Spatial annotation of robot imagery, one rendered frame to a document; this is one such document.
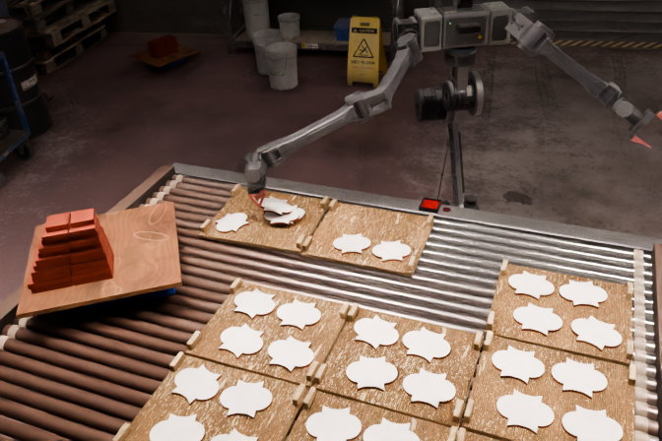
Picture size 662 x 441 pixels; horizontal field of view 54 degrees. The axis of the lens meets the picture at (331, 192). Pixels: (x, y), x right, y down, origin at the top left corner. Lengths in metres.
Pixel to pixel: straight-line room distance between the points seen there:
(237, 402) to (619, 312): 1.18
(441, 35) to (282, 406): 1.69
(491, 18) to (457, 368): 1.54
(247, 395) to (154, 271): 0.57
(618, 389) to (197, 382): 1.16
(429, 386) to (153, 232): 1.12
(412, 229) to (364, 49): 3.65
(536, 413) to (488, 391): 0.14
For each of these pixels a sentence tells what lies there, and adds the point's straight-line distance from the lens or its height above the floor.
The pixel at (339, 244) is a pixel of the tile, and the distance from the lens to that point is 2.36.
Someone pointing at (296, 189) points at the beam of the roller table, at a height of 0.92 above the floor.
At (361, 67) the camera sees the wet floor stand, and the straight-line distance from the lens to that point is 5.97.
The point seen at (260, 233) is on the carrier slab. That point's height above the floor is 0.94.
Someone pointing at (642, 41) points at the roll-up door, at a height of 0.08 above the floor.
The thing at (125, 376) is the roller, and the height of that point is 0.92.
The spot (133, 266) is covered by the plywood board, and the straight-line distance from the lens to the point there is 2.27.
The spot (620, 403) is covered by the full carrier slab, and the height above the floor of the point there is 0.94.
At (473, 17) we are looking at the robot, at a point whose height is 1.51.
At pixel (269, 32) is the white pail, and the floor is 0.33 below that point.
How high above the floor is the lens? 2.36
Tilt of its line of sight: 32 degrees down
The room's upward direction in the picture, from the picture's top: 4 degrees counter-clockwise
